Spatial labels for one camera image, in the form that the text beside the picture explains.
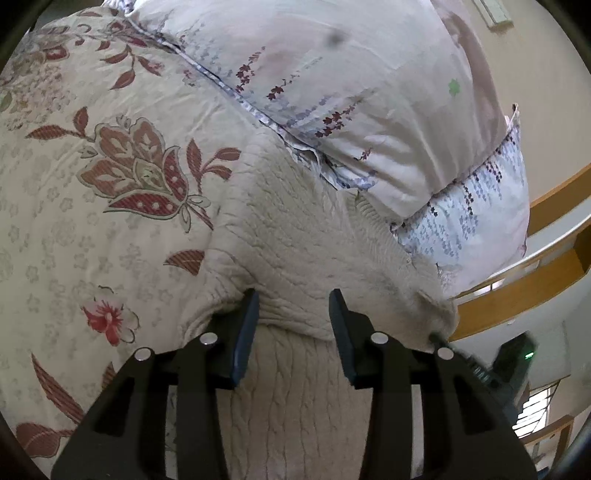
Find window with grille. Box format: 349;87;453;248
512;383;573;439

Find floral bed sheet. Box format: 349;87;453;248
0;4;296;480

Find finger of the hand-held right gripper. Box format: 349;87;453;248
428;332;465;355

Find wooden headboard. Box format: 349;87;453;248
450;164;591;342

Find white pillow with blue print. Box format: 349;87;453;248
392;104;530;296

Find pink floral pillow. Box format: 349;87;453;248
104;0;513;217

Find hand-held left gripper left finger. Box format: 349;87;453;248
51;288;260;480

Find wall switch plate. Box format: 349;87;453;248
475;0;514;29

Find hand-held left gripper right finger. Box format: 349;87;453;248
329;289;539;480

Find white cable-knit sweater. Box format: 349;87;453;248
185;131;460;480

